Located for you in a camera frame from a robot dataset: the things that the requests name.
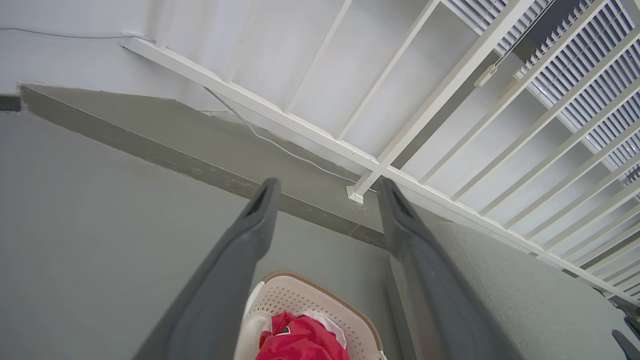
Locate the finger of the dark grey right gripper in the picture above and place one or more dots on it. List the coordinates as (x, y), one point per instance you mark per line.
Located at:
(629, 347)

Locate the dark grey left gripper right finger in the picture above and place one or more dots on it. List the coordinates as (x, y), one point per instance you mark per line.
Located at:
(430, 290)

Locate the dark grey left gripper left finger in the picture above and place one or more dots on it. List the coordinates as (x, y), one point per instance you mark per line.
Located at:
(215, 285)

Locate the beige perforated plastic laundry basket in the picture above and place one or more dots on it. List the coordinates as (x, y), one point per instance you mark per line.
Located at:
(295, 297)

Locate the red garment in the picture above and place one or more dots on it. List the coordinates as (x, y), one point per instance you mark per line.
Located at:
(300, 340)

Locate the white garment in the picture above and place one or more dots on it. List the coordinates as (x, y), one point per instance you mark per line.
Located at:
(330, 325)

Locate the white window blinds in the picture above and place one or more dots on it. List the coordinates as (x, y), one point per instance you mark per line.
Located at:
(590, 65)

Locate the white wall socket box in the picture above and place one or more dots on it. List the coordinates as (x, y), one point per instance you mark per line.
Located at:
(320, 135)

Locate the black wall strip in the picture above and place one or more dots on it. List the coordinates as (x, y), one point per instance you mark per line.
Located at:
(9, 102)

